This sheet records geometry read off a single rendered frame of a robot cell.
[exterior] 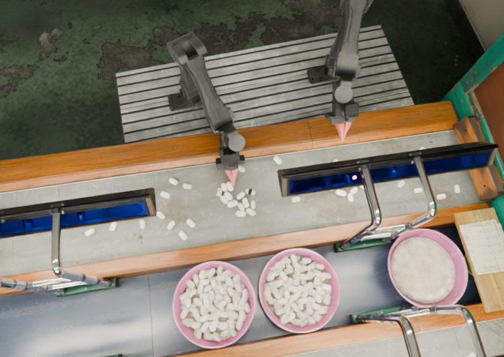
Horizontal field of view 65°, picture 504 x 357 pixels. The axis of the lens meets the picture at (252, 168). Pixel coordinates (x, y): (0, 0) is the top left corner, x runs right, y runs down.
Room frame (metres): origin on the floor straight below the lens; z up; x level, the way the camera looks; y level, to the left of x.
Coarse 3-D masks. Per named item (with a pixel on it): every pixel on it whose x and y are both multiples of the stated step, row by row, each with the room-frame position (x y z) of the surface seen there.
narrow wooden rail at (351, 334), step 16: (464, 304) 0.07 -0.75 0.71; (480, 304) 0.07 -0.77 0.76; (416, 320) 0.01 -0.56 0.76; (432, 320) 0.01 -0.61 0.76; (448, 320) 0.01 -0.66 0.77; (480, 320) 0.02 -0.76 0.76; (288, 336) -0.06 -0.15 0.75; (304, 336) -0.06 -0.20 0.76; (320, 336) -0.05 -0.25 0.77; (336, 336) -0.05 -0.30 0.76; (352, 336) -0.05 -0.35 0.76; (368, 336) -0.05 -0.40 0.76; (384, 336) -0.04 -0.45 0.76; (192, 352) -0.12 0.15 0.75; (208, 352) -0.12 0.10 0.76; (224, 352) -0.12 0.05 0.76; (240, 352) -0.11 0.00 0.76; (256, 352) -0.11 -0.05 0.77; (272, 352) -0.11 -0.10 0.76; (288, 352) -0.11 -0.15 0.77; (304, 352) -0.10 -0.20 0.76
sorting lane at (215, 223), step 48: (384, 144) 0.63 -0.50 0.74; (432, 144) 0.65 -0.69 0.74; (48, 192) 0.37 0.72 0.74; (96, 192) 0.38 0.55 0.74; (192, 192) 0.40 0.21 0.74; (240, 192) 0.41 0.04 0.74; (384, 192) 0.44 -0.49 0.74; (48, 240) 0.20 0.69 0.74; (96, 240) 0.21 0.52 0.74; (144, 240) 0.22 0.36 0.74; (192, 240) 0.23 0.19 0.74
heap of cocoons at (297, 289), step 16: (288, 256) 0.19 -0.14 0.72; (304, 256) 0.20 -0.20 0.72; (272, 272) 0.13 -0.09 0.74; (288, 272) 0.14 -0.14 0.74; (304, 272) 0.14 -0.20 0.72; (320, 272) 0.15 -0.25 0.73; (272, 288) 0.08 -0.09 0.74; (288, 288) 0.09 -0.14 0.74; (304, 288) 0.09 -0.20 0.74; (320, 288) 0.09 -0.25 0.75; (272, 304) 0.03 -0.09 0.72; (288, 304) 0.03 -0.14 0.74; (304, 304) 0.04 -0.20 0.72; (320, 304) 0.04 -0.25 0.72; (288, 320) -0.01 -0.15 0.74; (304, 320) -0.01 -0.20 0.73
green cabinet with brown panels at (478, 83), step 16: (496, 48) 0.85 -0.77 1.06; (480, 64) 0.85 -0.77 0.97; (496, 64) 0.81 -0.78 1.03; (464, 80) 0.86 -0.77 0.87; (480, 80) 0.81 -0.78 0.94; (496, 80) 0.77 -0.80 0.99; (480, 96) 0.77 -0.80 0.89; (496, 96) 0.73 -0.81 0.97; (480, 112) 0.72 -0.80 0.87; (496, 112) 0.68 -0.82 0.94; (496, 128) 0.64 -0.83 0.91; (496, 160) 0.54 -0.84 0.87
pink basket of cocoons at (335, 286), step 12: (288, 252) 0.20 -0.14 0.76; (300, 252) 0.21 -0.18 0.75; (312, 252) 0.21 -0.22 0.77; (324, 264) 0.17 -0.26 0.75; (264, 276) 0.12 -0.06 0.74; (336, 276) 0.13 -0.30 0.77; (336, 288) 0.09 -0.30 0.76; (264, 300) 0.04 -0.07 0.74; (336, 300) 0.06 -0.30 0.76; (276, 324) -0.03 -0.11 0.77; (312, 324) -0.02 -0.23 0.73; (324, 324) -0.02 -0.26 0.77
